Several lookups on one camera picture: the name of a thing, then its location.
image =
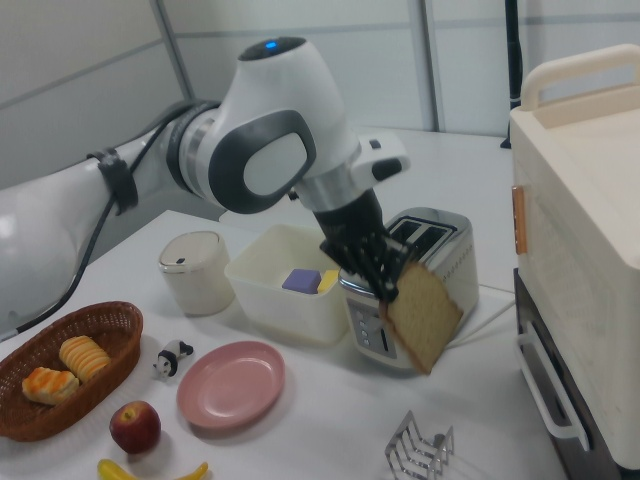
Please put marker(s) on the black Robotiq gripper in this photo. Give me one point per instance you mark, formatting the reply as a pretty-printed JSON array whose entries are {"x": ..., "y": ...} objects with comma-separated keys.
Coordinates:
[{"x": 350, "y": 222}]

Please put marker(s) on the toast bread slice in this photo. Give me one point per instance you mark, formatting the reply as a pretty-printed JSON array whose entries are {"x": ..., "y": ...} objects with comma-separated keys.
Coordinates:
[{"x": 425, "y": 315}]

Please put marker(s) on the chrome and cream toaster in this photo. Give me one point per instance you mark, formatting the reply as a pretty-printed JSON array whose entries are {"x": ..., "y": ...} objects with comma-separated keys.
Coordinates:
[{"x": 365, "y": 325}]

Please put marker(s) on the long striped bread roll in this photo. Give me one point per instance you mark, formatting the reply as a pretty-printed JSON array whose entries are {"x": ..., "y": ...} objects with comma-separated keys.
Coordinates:
[{"x": 82, "y": 357}]

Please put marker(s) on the short orange bread roll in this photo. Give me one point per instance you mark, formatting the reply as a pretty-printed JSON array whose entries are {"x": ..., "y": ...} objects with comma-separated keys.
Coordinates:
[{"x": 50, "y": 385}]

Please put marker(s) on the yellow cube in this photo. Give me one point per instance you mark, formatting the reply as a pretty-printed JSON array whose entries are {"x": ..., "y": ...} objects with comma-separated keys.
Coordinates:
[{"x": 329, "y": 281}]

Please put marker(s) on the purple cube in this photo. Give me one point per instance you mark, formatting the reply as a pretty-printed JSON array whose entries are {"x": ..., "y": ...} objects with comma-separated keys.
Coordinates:
[{"x": 300, "y": 280}]

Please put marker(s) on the white plastic storage box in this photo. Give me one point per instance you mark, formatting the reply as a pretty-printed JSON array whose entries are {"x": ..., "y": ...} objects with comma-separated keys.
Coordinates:
[{"x": 280, "y": 315}]

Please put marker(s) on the small black table clamp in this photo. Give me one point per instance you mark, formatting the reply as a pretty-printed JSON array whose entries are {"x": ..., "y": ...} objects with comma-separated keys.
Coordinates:
[{"x": 506, "y": 142}]

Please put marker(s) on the cream lidded desktop bin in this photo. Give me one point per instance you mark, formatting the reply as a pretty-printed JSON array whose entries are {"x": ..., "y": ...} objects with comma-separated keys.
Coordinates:
[{"x": 200, "y": 285}]

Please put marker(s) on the pink plate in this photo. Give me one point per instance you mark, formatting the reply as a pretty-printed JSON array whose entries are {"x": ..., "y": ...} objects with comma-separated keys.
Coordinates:
[{"x": 230, "y": 385}]

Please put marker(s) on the cream toy cabinet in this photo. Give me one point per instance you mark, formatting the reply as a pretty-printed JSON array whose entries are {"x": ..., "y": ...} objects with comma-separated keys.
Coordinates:
[{"x": 575, "y": 200}]

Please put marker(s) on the panda figurine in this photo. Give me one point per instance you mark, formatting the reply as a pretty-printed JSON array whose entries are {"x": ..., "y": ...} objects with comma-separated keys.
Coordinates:
[{"x": 170, "y": 360}]

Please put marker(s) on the black vertical pole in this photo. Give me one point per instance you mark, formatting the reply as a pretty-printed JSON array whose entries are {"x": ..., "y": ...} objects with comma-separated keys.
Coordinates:
[{"x": 513, "y": 50}]

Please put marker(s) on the brown wicker basket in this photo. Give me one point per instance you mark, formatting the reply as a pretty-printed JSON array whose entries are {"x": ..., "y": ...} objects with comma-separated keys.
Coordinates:
[{"x": 125, "y": 330}]

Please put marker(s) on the red apple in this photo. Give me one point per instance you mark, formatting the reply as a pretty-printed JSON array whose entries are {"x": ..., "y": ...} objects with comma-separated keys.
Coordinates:
[{"x": 135, "y": 427}]

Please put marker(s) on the yellow banana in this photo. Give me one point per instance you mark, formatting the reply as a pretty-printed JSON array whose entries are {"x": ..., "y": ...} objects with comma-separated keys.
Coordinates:
[{"x": 115, "y": 471}]

